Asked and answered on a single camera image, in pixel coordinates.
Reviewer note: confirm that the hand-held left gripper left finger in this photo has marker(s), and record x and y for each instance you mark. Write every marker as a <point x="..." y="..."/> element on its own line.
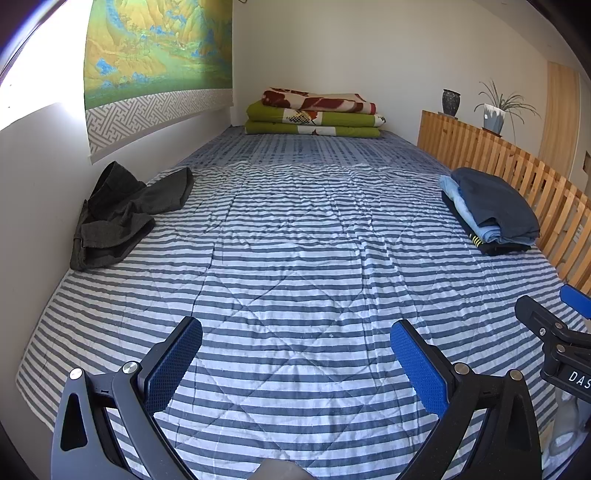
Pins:
<point x="173" y="360"/>

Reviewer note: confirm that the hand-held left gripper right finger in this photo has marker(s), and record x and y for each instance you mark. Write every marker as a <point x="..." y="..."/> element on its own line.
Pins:
<point x="418" y="364"/>

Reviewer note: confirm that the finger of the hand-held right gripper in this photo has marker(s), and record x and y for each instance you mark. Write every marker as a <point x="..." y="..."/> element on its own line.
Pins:
<point x="579" y="300"/>
<point x="538" y="316"/>

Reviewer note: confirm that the grey houndstooth pants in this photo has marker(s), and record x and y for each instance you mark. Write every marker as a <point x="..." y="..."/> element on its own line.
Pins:
<point x="120" y="217"/>

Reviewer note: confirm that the person's right hand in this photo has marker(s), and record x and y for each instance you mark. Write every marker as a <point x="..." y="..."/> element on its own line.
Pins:
<point x="565" y="424"/>

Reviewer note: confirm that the black folded garment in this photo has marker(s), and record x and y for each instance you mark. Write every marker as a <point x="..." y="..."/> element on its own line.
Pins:
<point x="496" y="248"/>

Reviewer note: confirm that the dark blue folded garment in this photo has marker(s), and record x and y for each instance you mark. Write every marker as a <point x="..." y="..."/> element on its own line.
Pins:
<point x="498" y="203"/>

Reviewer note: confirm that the light blue folded garment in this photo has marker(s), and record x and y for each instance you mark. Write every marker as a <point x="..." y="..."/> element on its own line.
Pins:
<point x="466" y="207"/>

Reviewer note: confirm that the blue white striped quilt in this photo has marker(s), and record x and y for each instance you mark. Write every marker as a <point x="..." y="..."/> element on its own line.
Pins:
<point x="295" y="258"/>

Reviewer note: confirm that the light wooden door panel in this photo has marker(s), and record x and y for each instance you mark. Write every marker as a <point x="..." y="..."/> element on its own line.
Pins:
<point x="559" y="115"/>

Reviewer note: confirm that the potted plant in white pot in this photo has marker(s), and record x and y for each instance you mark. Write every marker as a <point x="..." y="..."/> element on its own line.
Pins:
<point x="494" y="117"/>

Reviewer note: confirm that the dark speckled vase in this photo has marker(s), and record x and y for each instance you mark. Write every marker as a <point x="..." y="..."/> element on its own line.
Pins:
<point x="451" y="102"/>

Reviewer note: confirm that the red cream folded blanket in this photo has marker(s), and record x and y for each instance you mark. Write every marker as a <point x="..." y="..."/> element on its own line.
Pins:
<point x="318" y="101"/>

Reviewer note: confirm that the wooden slatted bed rail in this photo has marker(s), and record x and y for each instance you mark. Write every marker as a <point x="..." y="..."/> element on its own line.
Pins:
<point x="489" y="147"/>

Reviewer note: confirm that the landscape wall tapestry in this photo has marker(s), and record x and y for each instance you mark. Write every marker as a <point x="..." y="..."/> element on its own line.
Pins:
<point x="157" y="60"/>

